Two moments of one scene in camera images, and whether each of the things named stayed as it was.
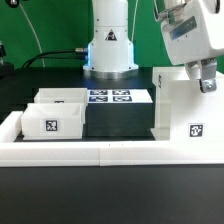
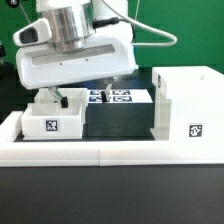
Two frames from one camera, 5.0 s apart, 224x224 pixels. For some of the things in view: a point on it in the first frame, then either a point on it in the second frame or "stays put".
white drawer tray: [52, 121] stays put
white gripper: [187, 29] -> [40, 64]
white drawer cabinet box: [182, 110] stays put
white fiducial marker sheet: [118, 96] stays put
